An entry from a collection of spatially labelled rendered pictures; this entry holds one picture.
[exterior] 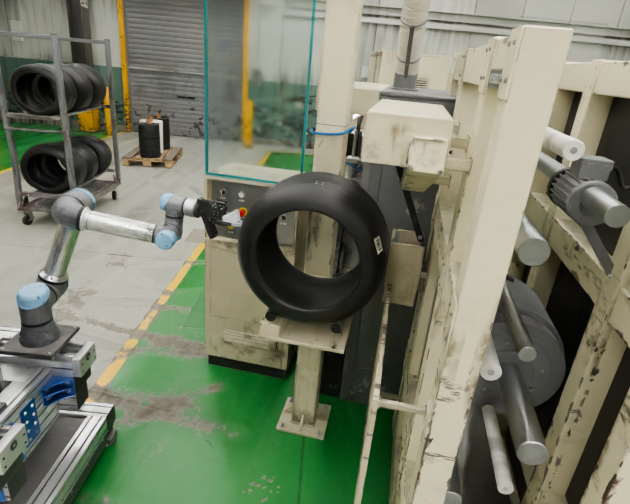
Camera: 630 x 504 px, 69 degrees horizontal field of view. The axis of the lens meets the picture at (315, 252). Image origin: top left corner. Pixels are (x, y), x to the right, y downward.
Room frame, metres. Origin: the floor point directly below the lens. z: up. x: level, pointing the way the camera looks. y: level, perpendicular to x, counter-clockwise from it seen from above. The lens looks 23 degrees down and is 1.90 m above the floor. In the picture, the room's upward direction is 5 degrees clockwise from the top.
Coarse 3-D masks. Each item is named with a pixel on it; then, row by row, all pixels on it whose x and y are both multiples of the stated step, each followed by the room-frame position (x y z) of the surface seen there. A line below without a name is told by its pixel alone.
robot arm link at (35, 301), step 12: (24, 288) 1.61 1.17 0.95; (36, 288) 1.62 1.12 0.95; (48, 288) 1.64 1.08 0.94; (24, 300) 1.55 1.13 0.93; (36, 300) 1.57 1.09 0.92; (48, 300) 1.61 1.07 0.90; (24, 312) 1.55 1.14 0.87; (36, 312) 1.56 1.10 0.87; (48, 312) 1.60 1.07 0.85; (36, 324) 1.56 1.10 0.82
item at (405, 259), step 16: (400, 240) 1.93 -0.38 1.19; (416, 240) 2.03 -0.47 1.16; (400, 256) 1.86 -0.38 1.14; (416, 256) 1.85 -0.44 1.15; (400, 272) 1.86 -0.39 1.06; (416, 272) 1.85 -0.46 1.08; (384, 288) 1.87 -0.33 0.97; (400, 288) 1.86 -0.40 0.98; (416, 288) 1.84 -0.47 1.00; (400, 304) 1.85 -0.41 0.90
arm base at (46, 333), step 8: (24, 328) 1.55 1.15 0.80; (32, 328) 1.55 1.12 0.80; (40, 328) 1.56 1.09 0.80; (48, 328) 1.58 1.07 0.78; (56, 328) 1.62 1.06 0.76; (24, 336) 1.54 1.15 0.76; (32, 336) 1.54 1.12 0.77; (40, 336) 1.55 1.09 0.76; (48, 336) 1.57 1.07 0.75; (56, 336) 1.60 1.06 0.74; (24, 344) 1.53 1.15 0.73; (32, 344) 1.53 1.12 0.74; (40, 344) 1.54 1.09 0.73; (48, 344) 1.56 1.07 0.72
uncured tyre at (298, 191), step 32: (288, 192) 1.62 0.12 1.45; (320, 192) 1.60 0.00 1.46; (352, 192) 1.66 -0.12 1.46; (256, 224) 1.62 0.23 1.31; (352, 224) 1.56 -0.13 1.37; (384, 224) 1.72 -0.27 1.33; (256, 256) 1.82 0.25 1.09; (384, 256) 1.58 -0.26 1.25; (256, 288) 1.62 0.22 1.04; (288, 288) 1.84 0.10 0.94; (320, 288) 1.86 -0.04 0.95; (352, 288) 1.81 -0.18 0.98; (320, 320) 1.58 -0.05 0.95
